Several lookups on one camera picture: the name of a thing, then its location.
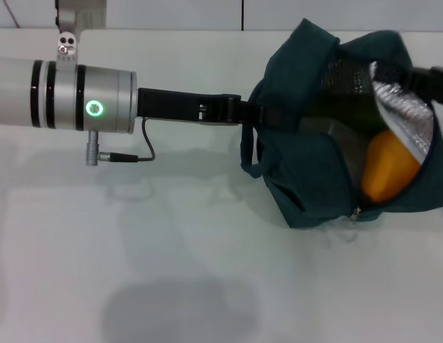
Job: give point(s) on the thin black vertical rod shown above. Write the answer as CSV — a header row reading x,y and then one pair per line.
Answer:
x,y
243,14

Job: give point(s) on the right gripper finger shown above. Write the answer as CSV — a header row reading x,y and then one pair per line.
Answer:
x,y
434,85

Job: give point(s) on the dark teal lunch bag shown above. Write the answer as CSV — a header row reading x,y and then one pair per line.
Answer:
x,y
307,171

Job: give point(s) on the yellow orange pear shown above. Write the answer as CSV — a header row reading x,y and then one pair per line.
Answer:
x,y
387,168

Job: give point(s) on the clear blue-rimmed food container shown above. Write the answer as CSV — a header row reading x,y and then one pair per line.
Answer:
x,y
348,153

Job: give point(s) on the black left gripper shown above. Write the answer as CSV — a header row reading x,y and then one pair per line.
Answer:
x,y
178,105

